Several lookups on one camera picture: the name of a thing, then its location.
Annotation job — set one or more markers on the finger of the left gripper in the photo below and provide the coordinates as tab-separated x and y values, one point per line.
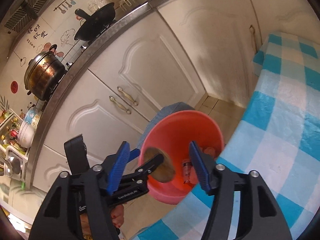
134	154
142	172

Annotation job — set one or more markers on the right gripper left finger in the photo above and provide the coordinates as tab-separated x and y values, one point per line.
69	197

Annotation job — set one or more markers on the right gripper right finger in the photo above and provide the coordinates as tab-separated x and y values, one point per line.
244	199

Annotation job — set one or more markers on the brown round wooden piece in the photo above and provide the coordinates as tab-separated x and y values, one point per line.
164	172

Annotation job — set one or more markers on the red plastic trash bin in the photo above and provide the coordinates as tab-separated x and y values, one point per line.
173	135

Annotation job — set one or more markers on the person's left hand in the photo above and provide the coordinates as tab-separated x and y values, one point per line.
117	215

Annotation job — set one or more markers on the white cabinet door left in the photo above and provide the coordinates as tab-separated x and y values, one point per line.
102	118

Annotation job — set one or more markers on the blue checkered tablecloth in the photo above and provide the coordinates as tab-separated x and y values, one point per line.
278	135

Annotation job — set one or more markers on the white ceramic bowl stack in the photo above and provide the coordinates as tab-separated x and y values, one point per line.
28	127

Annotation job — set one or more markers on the white cabinet door middle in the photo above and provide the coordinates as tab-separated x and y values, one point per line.
148	68

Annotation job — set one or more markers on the steel stock pot with lid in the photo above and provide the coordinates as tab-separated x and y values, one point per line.
43	74

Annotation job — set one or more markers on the black wok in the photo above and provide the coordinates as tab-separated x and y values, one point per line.
96	22

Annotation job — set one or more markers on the white corner cabinet door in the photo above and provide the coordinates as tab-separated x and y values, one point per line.
220	37

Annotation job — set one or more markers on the range hood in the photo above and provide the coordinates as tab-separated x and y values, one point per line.
20	14

